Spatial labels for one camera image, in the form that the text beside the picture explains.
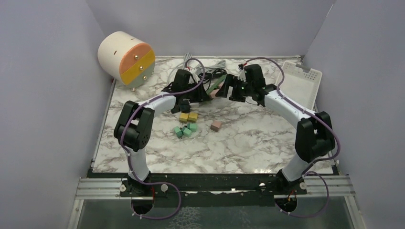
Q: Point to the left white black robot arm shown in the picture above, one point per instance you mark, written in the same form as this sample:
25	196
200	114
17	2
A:
134	125

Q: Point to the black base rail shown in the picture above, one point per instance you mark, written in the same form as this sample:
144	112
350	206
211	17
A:
211	190

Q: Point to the white plastic basket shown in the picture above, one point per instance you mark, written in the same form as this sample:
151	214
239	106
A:
300	83

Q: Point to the green round-socket power strip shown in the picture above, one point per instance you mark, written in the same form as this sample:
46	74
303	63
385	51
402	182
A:
216	84

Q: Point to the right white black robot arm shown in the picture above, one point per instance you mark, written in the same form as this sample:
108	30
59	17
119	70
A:
313	139

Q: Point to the black power strip blue ports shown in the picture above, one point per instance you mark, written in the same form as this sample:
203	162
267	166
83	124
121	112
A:
185	107

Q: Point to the yellow plug adapter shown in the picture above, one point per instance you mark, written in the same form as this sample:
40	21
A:
183	117
192	117

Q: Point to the pink usb charger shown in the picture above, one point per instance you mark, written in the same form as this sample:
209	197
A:
216	125
213	94

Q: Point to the cream round drawer cabinet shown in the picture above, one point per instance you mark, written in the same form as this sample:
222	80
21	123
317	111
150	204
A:
127	59

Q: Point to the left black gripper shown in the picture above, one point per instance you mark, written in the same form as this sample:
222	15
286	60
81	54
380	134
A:
200	95

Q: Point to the black power strip green ports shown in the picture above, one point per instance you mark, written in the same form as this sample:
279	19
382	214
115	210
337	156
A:
175	109

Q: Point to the green plug adapter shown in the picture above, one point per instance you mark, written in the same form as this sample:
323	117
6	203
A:
178	132
187	132
192	126

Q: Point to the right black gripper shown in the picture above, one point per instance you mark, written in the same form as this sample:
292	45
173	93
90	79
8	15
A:
229	81

